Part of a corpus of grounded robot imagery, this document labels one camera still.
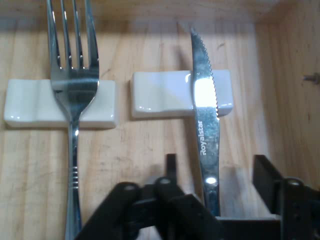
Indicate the steel fork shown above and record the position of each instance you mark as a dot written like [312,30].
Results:
[75,85]

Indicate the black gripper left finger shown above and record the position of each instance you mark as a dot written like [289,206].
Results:
[155,212]

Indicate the light wooden drawer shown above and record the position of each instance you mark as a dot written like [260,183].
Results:
[125,150]

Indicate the serrated steel table knife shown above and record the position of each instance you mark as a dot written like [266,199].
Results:
[207,130]

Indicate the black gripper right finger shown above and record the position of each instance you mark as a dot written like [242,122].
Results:
[300,210]

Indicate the white ceramic cutlery rest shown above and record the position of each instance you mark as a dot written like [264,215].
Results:
[162,92]
[25,105]

